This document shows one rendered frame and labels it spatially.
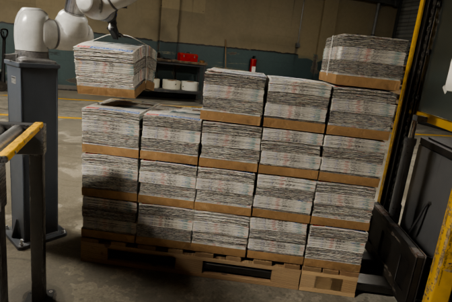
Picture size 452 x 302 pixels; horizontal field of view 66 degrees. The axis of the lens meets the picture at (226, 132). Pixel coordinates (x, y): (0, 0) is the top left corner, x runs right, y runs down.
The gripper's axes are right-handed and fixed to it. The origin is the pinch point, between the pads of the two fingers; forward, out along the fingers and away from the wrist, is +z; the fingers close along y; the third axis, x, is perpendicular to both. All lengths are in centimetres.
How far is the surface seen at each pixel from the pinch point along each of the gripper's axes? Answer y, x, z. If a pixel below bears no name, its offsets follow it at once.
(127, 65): 22.2, 11.0, -17.9
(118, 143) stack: 60, 8, -14
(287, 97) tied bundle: 28, 86, -16
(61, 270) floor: 128, -14, -18
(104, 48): 16.0, 0.0, -18.8
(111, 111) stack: 44.9, 4.4, -15.9
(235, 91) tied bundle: 28, 62, -16
